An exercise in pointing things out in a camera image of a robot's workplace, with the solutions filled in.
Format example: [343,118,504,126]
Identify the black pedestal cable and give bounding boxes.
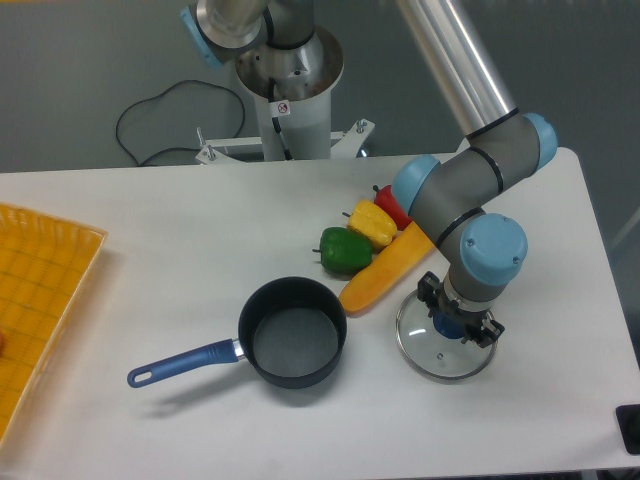
[268,77,294,162]

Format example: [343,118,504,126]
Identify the glass lid blue knob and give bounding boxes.
[396,290,497,383]

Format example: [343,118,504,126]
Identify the yellow plastic basket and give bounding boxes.
[1,203,108,439]

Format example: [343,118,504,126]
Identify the black saucepan blue handle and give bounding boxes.
[127,277,347,389]

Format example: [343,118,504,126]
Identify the yellow toy bell pepper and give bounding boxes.
[343,199,398,252]

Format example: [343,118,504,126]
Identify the green toy bell pepper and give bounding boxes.
[313,227,373,276]

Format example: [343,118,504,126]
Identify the black floor cable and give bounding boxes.
[115,79,246,167]

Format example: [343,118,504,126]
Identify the red toy bell pepper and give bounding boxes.
[372,185,412,231]

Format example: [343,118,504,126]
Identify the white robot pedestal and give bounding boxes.
[195,26,375,164]

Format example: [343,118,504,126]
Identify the black corner device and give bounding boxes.
[615,404,640,455]

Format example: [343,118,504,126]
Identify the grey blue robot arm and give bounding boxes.
[180,1,557,347]

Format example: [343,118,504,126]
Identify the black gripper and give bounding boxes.
[416,271,504,348]

